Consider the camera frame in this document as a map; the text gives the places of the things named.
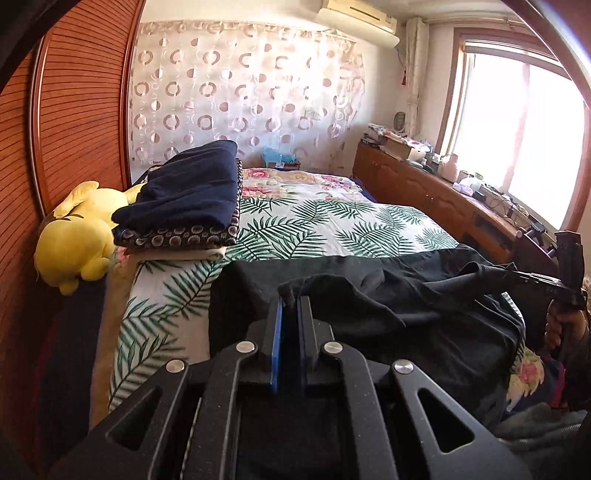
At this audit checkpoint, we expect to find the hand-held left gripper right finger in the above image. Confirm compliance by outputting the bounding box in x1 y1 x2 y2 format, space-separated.
298 295 532 480

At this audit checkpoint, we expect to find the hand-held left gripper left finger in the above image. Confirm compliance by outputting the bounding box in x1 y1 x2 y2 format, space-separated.
46 295 284 480

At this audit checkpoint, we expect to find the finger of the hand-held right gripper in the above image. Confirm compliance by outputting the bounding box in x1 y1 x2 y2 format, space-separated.
464 265 561 298

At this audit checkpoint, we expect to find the black printed t-shirt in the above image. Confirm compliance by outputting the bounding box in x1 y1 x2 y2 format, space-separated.
209 244 527 370

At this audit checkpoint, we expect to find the person's right forearm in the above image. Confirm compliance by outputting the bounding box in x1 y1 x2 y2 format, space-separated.
561 314 591 409

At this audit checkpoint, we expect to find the person's right hand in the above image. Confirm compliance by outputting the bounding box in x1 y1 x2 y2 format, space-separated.
545 300 587 358

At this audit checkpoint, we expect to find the white plastic bag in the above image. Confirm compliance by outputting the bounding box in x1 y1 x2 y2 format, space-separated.
455 175 483 197

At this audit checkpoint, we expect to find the leaf-print bed sheet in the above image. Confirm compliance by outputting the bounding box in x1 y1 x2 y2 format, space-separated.
108 196 460 411

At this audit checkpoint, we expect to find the folded dark circle-patterned cloth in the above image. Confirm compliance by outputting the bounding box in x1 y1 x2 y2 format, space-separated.
113 159 244 247

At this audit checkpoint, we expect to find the wooden-framed window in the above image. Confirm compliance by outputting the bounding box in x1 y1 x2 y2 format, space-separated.
436 28 591 241

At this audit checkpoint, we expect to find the long wooden cabinet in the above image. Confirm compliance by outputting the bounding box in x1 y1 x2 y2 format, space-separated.
353 141 559 278

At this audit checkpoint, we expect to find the floral blanket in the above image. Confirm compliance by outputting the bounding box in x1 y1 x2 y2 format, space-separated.
240 167 370 204

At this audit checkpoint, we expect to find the folded navy garment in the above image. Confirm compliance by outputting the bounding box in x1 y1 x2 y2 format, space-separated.
112 140 241 232

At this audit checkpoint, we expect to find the blue packet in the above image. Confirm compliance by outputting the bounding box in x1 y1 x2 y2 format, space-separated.
261 147 301 169

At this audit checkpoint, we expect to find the open cardboard box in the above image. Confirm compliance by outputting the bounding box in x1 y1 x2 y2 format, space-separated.
383 135 419 160

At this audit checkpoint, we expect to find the yellow plush toy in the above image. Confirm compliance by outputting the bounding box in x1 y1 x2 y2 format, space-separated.
36 181 148 296

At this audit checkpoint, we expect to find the floral window curtain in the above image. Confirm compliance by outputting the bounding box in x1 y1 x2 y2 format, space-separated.
404 17 430 139

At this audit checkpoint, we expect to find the wooden slatted wardrobe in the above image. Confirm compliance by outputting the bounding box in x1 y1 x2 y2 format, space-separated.
0 0 147 462

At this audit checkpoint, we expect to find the circle-patterned sheer wall curtain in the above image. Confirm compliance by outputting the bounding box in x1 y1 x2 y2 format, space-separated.
127 19 370 174

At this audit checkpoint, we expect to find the wall air conditioner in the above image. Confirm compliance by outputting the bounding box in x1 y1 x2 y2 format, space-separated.
316 0 400 48

